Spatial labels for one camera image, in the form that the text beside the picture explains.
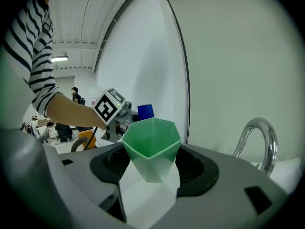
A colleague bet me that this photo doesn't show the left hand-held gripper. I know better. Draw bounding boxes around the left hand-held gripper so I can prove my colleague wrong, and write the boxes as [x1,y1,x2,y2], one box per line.
[92,87,140,143]

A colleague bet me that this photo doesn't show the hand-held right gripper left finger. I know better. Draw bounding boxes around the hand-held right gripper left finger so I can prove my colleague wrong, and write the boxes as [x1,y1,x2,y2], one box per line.
[58,142,131,224]

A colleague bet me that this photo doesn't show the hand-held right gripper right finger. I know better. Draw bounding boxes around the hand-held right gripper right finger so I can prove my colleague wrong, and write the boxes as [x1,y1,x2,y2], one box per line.
[150,144,290,229]

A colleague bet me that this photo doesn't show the blue bottle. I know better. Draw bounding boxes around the blue bottle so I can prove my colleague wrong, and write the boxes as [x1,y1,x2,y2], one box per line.
[137,104,155,122]

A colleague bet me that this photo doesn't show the green plastic cup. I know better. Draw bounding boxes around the green plastic cup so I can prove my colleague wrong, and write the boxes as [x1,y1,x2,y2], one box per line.
[121,117,183,183]

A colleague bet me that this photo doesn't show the person's left forearm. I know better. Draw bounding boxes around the person's left forearm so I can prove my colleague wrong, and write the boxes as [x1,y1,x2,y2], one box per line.
[46,91,108,131]

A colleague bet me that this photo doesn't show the white bottle red label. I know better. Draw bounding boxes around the white bottle red label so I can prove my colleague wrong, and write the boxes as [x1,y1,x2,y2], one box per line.
[90,85,106,107]

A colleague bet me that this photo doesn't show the black mesh stool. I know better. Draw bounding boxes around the black mesh stool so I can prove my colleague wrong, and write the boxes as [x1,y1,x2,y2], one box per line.
[71,136,90,153]

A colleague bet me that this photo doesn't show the orange box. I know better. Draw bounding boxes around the orange box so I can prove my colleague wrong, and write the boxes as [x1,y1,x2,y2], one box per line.
[78,129,98,149]

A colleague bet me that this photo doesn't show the white wash basin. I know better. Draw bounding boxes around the white wash basin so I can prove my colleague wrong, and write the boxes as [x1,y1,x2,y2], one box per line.
[118,156,304,224]

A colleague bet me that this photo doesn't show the chrome faucet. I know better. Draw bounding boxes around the chrome faucet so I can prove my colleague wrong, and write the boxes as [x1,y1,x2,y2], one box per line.
[232,117,279,177]

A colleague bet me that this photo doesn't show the striped shirt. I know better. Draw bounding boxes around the striped shirt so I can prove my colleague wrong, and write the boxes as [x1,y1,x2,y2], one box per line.
[0,0,60,128]

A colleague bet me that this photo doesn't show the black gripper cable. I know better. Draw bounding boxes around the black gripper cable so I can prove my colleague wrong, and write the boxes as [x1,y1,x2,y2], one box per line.
[83,126,99,150]

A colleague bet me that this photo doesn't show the black wall hose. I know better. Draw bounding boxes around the black wall hose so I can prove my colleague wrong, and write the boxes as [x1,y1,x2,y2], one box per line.
[163,0,192,145]

